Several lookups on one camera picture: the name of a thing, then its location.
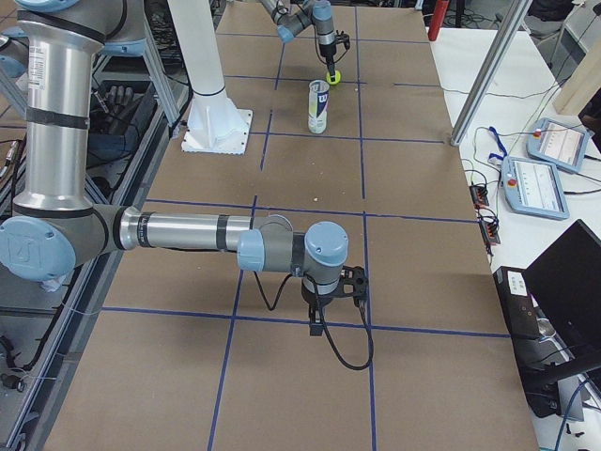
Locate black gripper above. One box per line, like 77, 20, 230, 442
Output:
301, 276, 348, 335
318, 42, 337, 81

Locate yellow tennis ball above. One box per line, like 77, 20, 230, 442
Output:
326, 70, 342, 86

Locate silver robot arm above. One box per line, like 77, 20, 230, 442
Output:
260, 0, 339, 85
1, 1, 349, 335

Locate clear tennis ball can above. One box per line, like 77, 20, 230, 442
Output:
308, 80, 330, 134

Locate red fire extinguisher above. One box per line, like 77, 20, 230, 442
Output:
427, 0, 449, 42

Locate far black orange connector box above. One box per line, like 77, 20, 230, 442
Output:
469, 184, 489, 207

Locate black orange connector box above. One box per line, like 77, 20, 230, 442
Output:
469, 184, 489, 207
478, 216, 501, 246

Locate near black orange connector box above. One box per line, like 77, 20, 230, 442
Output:
478, 216, 501, 246

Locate black computer box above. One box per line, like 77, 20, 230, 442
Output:
493, 266, 584, 421

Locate near blue teach pendant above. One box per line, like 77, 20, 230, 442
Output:
501, 156, 570, 220

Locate blue teach pendant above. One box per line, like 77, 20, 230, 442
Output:
526, 117, 591, 174
501, 156, 570, 220

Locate far blue teach pendant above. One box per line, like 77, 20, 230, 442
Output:
526, 117, 591, 174

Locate black monitor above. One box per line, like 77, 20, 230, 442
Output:
524, 219, 600, 386

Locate black camera cable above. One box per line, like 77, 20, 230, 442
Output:
253, 271, 376, 371

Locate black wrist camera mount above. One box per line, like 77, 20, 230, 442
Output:
335, 30, 350, 51
340, 266, 369, 305

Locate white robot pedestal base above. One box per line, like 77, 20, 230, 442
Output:
168, 0, 253, 155

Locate aluminium frame post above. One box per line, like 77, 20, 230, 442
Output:
450, 0, 532, 147

